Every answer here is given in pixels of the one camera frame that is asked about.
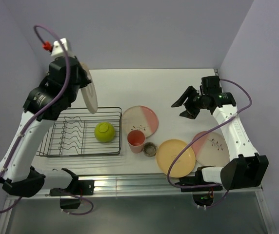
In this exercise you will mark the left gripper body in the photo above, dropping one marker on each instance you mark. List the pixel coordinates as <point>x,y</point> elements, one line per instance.
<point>82,79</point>

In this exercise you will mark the pink cream plate right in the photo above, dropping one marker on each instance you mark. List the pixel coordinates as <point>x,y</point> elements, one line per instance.
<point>211,150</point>

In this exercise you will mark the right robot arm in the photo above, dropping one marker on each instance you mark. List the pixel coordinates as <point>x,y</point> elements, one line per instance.
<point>246,167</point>

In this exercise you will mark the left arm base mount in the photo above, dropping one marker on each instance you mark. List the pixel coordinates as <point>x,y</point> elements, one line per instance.
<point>70,200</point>

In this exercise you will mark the plain yellow bear plate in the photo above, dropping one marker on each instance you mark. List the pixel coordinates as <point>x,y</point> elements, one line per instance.
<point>168,151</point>

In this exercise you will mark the pink plastic cup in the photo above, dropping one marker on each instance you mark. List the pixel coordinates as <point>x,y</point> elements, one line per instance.
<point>136,140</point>

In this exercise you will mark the yellow cream leaf plate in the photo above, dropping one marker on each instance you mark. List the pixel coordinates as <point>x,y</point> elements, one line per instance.
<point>89,92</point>

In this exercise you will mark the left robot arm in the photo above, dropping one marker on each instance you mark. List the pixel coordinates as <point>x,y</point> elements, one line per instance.
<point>56,93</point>

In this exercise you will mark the lime green bowl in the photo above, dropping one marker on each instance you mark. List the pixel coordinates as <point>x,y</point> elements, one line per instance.
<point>104,132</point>

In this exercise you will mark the aluminium table edge rail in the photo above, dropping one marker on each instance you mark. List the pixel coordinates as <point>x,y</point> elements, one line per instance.
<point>130,185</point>

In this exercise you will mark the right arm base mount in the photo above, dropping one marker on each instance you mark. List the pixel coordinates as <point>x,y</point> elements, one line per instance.
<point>203,193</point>

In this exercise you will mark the small speckled ceramic cup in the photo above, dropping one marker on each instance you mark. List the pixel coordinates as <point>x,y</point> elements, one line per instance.
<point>150,149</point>

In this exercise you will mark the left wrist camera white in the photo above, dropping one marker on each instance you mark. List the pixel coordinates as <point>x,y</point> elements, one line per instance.
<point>57,50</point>

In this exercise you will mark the pink cream plate near rack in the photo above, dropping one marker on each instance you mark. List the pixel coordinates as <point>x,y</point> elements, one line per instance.
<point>140,118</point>

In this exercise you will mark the black wire dish rack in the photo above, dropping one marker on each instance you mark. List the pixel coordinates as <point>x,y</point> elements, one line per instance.
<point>72,134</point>

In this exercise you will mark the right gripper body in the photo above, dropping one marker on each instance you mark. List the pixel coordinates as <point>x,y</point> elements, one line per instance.
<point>196,102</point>

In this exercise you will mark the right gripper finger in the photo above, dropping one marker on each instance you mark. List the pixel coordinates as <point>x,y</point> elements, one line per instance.
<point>190,113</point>
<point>190,92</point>

